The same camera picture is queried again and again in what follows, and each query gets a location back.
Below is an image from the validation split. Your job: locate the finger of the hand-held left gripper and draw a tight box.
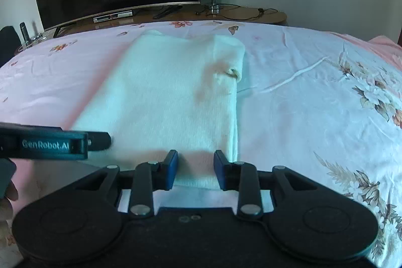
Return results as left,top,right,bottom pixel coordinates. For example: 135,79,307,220
87,131,111,152

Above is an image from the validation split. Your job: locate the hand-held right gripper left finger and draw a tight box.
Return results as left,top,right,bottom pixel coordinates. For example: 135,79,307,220
74,149,179,219

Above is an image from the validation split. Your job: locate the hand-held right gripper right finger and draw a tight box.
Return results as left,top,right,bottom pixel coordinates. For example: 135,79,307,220
214,149,318,220

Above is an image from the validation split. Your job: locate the white knit garment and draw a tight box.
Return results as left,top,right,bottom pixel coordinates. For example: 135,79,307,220
72,29,246,191

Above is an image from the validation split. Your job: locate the person's left hand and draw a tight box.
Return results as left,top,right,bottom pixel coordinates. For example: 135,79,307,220
0,178,19,226

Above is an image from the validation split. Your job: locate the dark chair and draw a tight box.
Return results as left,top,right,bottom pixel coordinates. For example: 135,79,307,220
0,26,20,68

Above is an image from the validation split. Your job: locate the floral pink bed sheet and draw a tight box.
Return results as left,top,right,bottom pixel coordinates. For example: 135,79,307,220
0,20,402,268

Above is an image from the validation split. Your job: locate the silver set-top box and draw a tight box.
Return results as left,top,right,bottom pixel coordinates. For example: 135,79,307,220
93,11,134,23

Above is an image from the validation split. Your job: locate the black remote control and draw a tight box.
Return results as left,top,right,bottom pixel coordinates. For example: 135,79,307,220
153,5,183,20

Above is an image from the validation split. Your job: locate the wooden television stand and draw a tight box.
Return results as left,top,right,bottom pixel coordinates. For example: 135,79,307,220
14,3,288,55

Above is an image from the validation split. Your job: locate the pink blanket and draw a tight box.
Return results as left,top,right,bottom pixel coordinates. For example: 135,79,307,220
330,31,402,71

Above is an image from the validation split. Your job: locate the dark cordless handset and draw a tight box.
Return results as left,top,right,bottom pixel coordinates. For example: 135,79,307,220
19,22,31,43

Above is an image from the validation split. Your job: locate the black cable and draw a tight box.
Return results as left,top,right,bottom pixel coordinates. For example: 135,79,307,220
195,3,279,20

